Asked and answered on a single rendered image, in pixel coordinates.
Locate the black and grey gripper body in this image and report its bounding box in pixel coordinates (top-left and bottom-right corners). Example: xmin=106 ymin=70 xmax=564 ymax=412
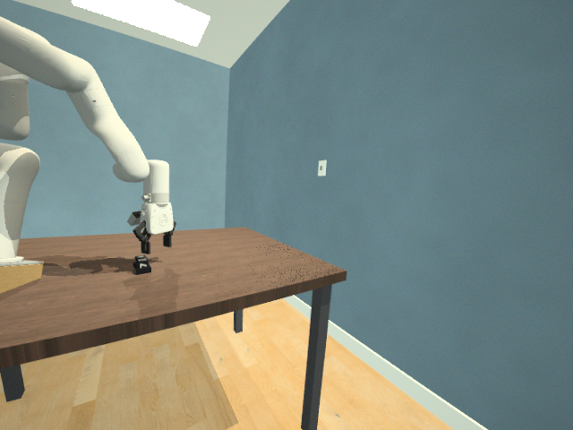
xmin=140 ymin=202 xmax=174 ymax=235

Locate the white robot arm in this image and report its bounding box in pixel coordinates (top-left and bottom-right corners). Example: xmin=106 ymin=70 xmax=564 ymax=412
xmin=0 ymin=17 xmax=169 ymax=263

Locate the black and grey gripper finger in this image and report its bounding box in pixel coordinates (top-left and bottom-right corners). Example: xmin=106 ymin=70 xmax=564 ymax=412
xmin=133 ymin=220 xmax=151 ymax=254
xmin=163 ymin=221 xmax=176 ymax=247

